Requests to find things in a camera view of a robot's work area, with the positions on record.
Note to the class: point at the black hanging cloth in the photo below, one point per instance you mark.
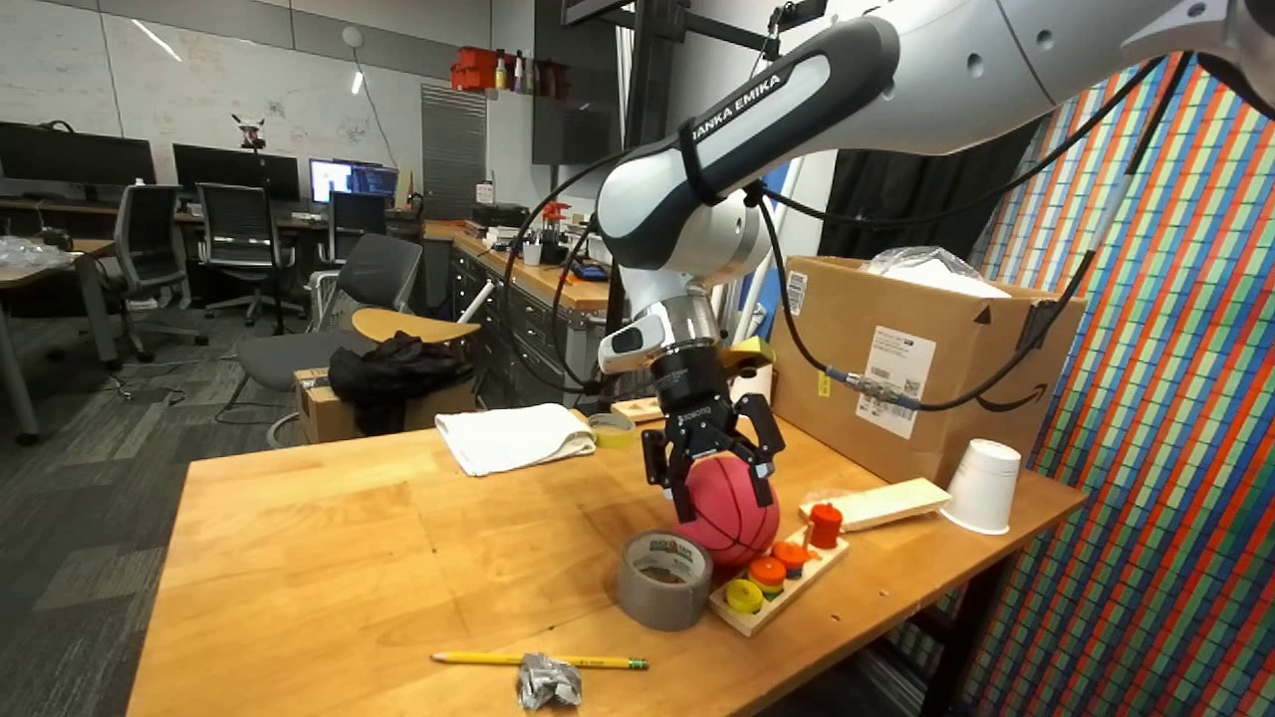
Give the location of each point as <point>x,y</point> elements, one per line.
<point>919,200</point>

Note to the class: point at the grey duct tape roll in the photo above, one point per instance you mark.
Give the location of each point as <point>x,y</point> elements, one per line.
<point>664,583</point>

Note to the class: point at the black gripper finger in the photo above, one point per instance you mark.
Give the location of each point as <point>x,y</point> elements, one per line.
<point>678,466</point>
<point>757,464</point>

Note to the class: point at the pink mini basketball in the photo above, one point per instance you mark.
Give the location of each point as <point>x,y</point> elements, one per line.
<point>731,528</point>

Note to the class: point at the wooden workbench with drawers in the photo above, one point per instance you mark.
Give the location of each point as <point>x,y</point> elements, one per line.
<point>534,324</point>

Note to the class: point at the round wooden stool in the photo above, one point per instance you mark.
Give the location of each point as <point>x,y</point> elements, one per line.
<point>374,324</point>

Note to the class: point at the folded white cloth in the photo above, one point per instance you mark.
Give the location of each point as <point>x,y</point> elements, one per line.
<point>515,435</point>

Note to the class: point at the dark orange ring toy piece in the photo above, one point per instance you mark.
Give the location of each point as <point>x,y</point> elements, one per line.
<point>767,577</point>

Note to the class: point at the large cardboard shipping box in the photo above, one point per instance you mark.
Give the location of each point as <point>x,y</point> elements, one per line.
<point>901,376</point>

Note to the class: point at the wooden stacking toy tray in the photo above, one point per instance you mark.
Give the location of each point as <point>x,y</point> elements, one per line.
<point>794,587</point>

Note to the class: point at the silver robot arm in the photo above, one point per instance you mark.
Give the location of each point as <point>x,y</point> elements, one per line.
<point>919,77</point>

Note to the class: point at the yellow pencil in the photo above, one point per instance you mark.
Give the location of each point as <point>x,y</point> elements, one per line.
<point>547,660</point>

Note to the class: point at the yellow-green ring toy piece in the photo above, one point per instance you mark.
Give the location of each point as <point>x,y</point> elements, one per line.
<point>742,595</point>

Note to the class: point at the colourful woven wall curtain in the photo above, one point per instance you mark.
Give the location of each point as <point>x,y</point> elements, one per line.
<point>1156,595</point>

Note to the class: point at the black office chair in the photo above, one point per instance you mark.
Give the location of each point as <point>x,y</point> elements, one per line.
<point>152,270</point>
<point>241,239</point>

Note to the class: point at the white paper cup near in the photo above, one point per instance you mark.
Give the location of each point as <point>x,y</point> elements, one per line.
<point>980,488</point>

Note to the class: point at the black backpack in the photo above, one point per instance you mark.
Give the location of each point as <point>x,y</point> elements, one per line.
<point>385,380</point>

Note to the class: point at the light wooden block board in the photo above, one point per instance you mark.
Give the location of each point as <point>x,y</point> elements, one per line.
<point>887,504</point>

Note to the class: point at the crumpled silver foil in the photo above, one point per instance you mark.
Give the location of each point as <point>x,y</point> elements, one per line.
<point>543,687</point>

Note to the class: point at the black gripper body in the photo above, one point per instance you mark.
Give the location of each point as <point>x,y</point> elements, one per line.
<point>700,408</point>

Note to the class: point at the red cylinder toy piece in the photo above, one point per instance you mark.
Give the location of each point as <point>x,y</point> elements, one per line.
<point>822,528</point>

